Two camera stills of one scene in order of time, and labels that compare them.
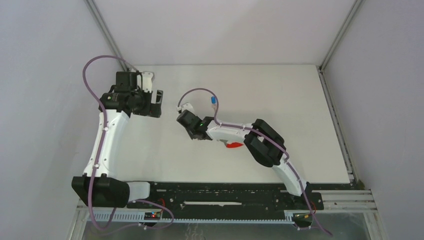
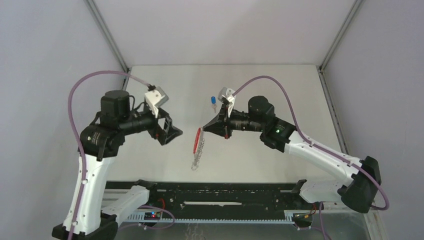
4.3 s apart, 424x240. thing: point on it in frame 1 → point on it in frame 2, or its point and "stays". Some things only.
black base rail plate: [229, 200] stays
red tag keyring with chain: [234, 144] → [198, 144]
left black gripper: [153, 110] → [169, 132]
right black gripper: [193, 136] → [221, 124]
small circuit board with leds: [152, 215] stays
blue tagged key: [213, 102] stays
